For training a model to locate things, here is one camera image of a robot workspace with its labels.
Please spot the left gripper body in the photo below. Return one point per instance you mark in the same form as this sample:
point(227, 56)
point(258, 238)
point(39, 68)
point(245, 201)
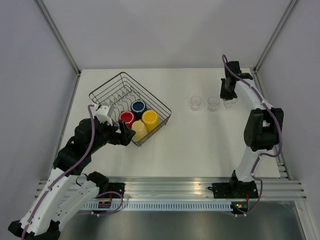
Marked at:
point(114, 136)

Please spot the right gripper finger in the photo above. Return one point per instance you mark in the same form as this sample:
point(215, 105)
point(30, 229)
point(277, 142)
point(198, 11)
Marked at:
point(224, 92)
point(231, 84)

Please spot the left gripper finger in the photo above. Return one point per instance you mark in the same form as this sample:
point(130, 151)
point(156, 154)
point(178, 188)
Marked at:
point(127, 136)
point(123, 128)

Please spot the clear glass cup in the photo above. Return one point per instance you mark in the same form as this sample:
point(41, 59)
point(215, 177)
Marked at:
point(195, 103)
point(230, 103)
point(213, 104)

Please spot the blue mug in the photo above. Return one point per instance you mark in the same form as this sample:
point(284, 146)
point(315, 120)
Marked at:
point(138, 107)

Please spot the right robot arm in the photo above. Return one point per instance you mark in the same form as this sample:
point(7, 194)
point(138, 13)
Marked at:
point(263, 130)

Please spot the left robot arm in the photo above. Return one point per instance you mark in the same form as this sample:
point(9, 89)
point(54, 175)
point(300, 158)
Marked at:
point(49, 214)

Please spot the red mug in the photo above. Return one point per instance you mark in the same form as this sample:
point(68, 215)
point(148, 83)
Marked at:
point(128, 117)

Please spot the pale yellow mug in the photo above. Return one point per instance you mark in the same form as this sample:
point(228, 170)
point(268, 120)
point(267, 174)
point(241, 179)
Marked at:
point(140, 130)

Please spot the wire dish rack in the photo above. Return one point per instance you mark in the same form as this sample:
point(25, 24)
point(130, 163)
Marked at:
point(121, 91)

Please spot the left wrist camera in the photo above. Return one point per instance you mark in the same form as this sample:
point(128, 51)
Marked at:
point(103, 113)

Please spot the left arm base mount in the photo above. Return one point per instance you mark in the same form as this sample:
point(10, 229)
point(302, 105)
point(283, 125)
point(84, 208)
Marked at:
point(118, 187)

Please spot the white slotted cable duct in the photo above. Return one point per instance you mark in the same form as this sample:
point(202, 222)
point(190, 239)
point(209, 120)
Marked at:
point(224, 206)

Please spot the right frame post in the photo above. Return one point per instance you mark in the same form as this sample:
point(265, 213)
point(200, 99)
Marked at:
point(275, 34)

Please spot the frame post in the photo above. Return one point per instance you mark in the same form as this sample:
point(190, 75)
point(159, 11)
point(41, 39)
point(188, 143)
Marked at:
point(40, 4)
point(275, 34)

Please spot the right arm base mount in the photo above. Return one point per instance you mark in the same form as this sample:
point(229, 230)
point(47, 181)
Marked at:
point(235, 190)

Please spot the left frame post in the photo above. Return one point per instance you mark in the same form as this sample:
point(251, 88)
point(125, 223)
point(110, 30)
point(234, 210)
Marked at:
point(40, 4)

